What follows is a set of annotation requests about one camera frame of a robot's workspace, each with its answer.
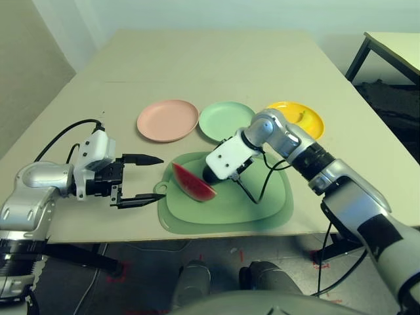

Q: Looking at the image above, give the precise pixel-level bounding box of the green cutting board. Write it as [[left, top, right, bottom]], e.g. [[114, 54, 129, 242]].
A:
[[156, 150, 295, 235]]

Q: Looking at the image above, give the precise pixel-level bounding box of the grey robot right leg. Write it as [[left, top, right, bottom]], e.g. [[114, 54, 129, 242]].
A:
[[239, 261, 303, 296]]

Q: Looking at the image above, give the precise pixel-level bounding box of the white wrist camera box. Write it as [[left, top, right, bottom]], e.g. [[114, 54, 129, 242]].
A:
[[205, 135, 261, 180], [72, 130, 117, 201]]

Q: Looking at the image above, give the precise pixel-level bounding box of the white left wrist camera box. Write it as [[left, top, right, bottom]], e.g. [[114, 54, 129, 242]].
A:
[[72, 130, 117, 201]]

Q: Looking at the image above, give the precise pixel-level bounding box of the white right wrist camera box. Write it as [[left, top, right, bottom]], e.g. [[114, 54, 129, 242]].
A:
[[205, 135, 261, 180]]

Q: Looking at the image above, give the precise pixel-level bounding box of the dark green avocado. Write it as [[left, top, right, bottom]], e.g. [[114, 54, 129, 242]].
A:
[[201, 165, 221, 184]]

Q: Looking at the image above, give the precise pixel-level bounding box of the black camera cable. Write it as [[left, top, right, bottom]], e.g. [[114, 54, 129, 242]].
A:
[[33, 119, 106, 165], [234, 152, 368, 298]]

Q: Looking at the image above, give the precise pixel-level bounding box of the beige side table black frame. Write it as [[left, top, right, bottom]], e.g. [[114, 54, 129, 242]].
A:
[[345, 31, 420, 83]]

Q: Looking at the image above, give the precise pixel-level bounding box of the grey robot leg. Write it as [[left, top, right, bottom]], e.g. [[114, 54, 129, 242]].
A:
[[239, 261, 303, 296], [172, 261, 211, 309]]

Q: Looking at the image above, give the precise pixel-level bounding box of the pink round plate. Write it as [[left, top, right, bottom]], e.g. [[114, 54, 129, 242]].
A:
[[136, 99, 200, 143]]

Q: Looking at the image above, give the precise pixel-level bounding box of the black floor mat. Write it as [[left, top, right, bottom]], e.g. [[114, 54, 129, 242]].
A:
[[352, 78, 420, 138]]

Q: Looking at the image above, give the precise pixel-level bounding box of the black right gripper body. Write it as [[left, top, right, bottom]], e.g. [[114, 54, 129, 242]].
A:
[[236, 156, 254, 175]]

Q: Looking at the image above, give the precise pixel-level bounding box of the grey robot left leg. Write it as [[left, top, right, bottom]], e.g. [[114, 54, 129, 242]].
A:
[[172, 261, 211, 309]]

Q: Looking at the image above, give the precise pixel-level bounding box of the red watermelon slice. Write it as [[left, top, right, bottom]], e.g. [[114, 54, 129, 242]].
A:
[[172, 162, 217, 203]]

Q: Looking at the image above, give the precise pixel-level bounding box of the yellow banana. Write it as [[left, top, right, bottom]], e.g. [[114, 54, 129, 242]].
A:
[[293, 110, 318, 129]]

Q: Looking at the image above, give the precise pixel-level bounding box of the red floor tape corner mark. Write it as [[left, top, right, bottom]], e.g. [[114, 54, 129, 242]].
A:
[[106, 261, 132, 284], [310, 251, 331, 270]]

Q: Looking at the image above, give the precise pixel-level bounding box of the thin white floor cable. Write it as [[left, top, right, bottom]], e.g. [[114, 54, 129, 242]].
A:
[[73, 241, 193, 315]]

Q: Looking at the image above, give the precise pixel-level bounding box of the yellow round plate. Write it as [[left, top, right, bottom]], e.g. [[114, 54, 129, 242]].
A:
[[264, 100, 326, 141]]

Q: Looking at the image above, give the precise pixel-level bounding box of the black right camera cable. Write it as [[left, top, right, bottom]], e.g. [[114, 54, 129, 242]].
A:
[[234, 152, 368, 298]]

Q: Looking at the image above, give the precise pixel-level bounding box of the green round plate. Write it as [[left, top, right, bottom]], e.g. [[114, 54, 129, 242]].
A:
[[198, 100, 257, 142]]

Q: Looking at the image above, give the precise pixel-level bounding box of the short black left cable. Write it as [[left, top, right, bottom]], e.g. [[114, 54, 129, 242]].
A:
[[67, 143, 82, 164]]

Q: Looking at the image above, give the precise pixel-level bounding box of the grey robot torso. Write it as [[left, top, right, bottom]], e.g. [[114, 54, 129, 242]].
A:
[[170, 290, 404, 315]]

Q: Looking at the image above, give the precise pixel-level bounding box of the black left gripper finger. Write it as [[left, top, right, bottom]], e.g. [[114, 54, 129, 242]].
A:
[[110, 185, 165, 209], [121, 153, 164, 166]]

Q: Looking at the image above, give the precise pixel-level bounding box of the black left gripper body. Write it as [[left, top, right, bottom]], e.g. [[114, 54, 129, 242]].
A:
[[85, 157, 125, 198]]

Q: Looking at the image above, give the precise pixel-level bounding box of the black left camera cable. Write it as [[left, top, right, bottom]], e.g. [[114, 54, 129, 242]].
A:
[[33, 119, 106, 165]]

